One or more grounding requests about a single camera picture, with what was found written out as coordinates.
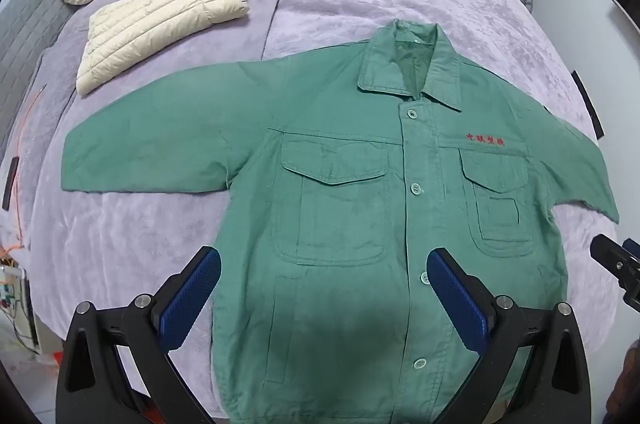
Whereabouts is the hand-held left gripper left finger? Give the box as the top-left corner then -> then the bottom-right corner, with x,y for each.
55,245 -> 223,424

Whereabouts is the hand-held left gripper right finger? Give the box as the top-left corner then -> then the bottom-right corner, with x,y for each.
425,247 -> 598,424

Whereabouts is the dark wall screen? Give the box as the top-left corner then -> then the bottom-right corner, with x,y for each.
614,0 -> 640,31

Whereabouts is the grey quilted headboard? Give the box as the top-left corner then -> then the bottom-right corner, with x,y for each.
0,0 -> 133,155

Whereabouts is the orange cable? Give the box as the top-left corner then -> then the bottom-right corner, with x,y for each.
9,85 -> 50,255

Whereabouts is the black flat bar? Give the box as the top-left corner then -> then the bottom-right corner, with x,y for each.
571,70 -> 606,140

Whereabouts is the green button-up work jacket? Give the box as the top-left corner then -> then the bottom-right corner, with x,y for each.
61,19 -> 621,422

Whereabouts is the dark flat strap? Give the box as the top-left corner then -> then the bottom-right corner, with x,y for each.
1,157 -> 20,211

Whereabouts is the tangle of cables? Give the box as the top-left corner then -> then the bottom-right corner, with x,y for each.
0,247 -> 38,347

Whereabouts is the cream quilted puffer jacket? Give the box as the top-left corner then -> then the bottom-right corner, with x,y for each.
76,0 -> 253,96

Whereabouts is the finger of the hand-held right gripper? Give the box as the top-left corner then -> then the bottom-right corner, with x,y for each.
589,233 -> 640,290

